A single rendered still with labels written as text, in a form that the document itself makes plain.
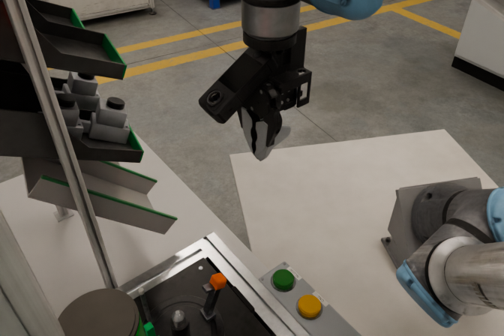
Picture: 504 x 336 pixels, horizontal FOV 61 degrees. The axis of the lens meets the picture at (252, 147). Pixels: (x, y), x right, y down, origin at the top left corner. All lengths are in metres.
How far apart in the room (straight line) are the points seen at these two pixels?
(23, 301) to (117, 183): 0.72
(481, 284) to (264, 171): 0.73
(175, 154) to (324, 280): 1.84
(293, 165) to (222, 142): 1.54
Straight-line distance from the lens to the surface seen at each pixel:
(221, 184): 2.44
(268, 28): 0.54
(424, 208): 0.94
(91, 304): 0.30
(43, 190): 0.75
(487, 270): 0.61
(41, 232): 1.17
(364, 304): 0.97
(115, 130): 0.77
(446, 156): 1.39
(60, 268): 1.07
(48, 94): 0.63
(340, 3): 0.43
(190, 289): 0.83
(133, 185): 0.95
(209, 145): 2.72
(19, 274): 0.22
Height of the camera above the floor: 1.66
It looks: 38 degrees down
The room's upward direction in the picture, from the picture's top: straight up
